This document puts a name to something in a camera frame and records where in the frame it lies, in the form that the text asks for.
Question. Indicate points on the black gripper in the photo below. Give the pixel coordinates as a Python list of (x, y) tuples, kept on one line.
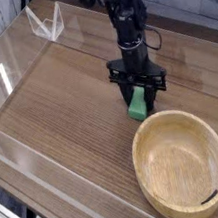
[(134, 68)]

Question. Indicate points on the green stick block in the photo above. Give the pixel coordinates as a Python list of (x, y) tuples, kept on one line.
[(138, 108)]

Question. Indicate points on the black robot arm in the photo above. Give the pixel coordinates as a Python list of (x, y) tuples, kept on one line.
[(129, 20)]

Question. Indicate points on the wooden bowl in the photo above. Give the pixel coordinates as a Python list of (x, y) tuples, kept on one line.
[(175, 155)]

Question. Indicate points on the clear acrylic enclosure wall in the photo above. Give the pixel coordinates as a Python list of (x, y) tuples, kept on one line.
[(65, 136)]

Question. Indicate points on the clear acrylic corner bracket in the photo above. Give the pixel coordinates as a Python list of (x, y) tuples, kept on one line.
[(48, 29)]

